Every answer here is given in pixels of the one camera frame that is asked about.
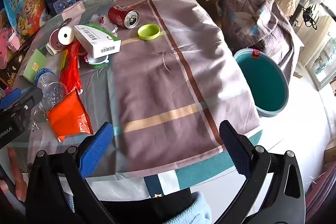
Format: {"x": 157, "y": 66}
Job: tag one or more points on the person's left hand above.
{"x": 18, "y": 176}

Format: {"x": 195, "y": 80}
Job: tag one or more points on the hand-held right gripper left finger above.
{"x": 97, "y": 150}

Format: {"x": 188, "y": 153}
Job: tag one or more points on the white and green carton box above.
{"x": 99, "y": 43}

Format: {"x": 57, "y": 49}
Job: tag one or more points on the orange packet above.
{"x": 68, "y": 117}

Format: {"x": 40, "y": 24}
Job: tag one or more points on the red plastic bag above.
{"x": 71, "y": 71}

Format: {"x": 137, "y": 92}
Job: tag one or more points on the yellow-green plastic lid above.
{"x": 148, "y": 32}

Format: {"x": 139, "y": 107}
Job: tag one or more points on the green and white yogurt cup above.
{"x": 98, "y": 63}

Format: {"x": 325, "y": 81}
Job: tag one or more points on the small white cup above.
{"x": 51, "y": 50}

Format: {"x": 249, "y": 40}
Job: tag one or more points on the purple striped blanket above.
{"x": 275, "y": 29}

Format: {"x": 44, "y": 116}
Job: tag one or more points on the clear plastic bottle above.
{"x": 51, "y": 91}

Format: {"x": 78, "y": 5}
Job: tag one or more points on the small green box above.
{"x": 32, "y": 66}

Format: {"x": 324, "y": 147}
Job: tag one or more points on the cardboard piece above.
{"x": 330, "y": 155}

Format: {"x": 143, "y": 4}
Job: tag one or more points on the white framed glass door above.
{"x": 323, "y": 64}

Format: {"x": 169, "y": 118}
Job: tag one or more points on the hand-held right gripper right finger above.
{"x": 235, "y": 150}

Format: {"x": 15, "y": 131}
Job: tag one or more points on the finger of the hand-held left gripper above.
{"x": 25, "y": 104}

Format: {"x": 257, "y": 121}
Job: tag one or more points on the plaid pastel blanket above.
{"x": 157, "y": 82}

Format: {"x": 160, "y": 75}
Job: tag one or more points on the pink toy box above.
{"x": 6, "y": 43}

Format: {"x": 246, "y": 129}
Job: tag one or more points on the clear plastic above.
{"x": 101, "y": 20}

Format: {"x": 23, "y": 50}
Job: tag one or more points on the red soda can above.
{"x": 119, "y": 15}

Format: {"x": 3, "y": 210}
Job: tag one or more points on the teal plastic bin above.
{"x": 262, "y": 82}

